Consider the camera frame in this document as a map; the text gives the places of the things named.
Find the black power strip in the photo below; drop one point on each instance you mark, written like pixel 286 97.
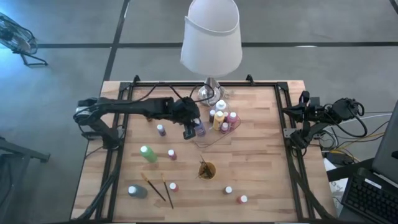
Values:
pixel 337 157

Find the silver angle bracket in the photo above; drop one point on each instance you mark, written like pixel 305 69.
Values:
pixel 289 132

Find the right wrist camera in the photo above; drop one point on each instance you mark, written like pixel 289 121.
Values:
pixel 314 100

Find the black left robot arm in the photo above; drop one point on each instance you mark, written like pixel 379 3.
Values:
pixel 130 107

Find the black metal stand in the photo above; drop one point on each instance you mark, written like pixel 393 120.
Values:
pixel 18 152

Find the white printed bag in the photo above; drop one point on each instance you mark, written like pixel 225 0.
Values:
pixel 337 189

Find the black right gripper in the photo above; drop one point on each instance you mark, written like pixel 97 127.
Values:
pixel 306 112

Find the black keyboard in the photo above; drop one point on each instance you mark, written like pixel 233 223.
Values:
pixel 370 199

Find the large white paint bottle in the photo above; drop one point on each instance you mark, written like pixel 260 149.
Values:
pixel 220 105

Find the black table clamp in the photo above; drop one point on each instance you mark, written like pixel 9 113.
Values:
pixel 136 79
pixel 249 79

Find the large grey paint bottle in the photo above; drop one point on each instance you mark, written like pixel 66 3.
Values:
pixel 137 191

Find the large pink paint bottle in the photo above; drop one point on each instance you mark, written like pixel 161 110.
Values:
pixel 232 117

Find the large green paint bottle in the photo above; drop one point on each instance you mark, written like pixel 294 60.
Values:
pixel 148 153

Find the small purple paint bottle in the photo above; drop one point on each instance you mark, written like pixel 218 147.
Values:
pixel 161 129

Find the computer monitor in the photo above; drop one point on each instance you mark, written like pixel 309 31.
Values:
pixel 387 146

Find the clear plastic tray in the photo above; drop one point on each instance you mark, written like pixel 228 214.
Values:
pixel 214 138

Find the yellow ribbed cup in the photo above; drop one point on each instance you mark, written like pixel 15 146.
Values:
pixel 207 171

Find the large yellow paint bottle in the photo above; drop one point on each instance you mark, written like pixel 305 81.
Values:
pixel 218 119

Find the small orange paint bottle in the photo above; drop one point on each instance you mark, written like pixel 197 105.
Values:
pixel 173 186
pixel 242 199

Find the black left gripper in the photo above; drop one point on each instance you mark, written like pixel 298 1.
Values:
pixel 185 112

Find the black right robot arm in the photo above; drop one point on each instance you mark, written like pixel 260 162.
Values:
pixel 342 110

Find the white shade silver table lamp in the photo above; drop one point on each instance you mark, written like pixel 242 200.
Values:
pixel 211 40

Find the small crimson paint bottle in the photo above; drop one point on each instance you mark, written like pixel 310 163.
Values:
pixel 172 154

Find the small dark brown paint bottle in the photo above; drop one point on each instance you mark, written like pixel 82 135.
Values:
pixel 226 114

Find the small pink paint bottle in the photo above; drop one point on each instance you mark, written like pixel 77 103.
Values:
pixel 224 127

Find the black floor fan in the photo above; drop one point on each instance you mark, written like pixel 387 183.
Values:
pixel 17 37

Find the large blue-violet paint bottle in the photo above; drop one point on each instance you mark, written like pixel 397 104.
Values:
pixel 200 129

